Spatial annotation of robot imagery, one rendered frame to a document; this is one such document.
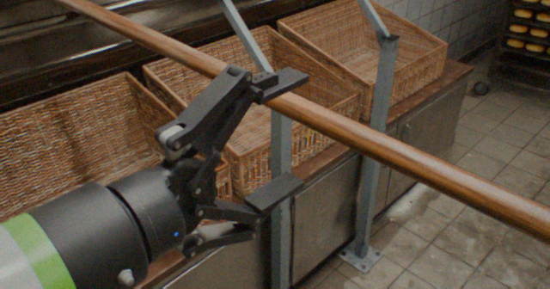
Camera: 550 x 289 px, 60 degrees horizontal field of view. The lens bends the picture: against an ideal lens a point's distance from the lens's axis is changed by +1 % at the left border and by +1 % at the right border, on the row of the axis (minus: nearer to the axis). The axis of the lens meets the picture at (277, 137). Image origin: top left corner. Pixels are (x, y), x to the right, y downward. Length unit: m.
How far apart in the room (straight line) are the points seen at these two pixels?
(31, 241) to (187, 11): 1.33
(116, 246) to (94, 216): 0.03
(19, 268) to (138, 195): 0.09
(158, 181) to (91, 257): 0.08
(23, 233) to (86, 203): 0.04
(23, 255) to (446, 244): 1.95
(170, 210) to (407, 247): 1.78
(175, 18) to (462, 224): 1.51
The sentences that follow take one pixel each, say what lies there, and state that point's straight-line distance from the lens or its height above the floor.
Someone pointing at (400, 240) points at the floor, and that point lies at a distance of 2.14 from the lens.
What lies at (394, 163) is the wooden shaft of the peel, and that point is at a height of 1.19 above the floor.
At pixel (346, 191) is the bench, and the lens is 1.74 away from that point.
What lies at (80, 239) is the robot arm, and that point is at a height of 1.23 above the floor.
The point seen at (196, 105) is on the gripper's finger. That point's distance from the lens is 0.41.
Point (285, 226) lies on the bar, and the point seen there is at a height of 0.50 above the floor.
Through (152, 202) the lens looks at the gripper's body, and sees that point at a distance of 0.39.
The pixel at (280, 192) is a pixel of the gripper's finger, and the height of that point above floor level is 1.13.
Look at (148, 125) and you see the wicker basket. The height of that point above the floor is 0.70.
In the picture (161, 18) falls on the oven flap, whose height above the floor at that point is 0.98.
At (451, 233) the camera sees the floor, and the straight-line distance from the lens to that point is 2.24.
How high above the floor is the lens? 1.47
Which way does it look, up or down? 33 degrees down
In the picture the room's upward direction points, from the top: straight up
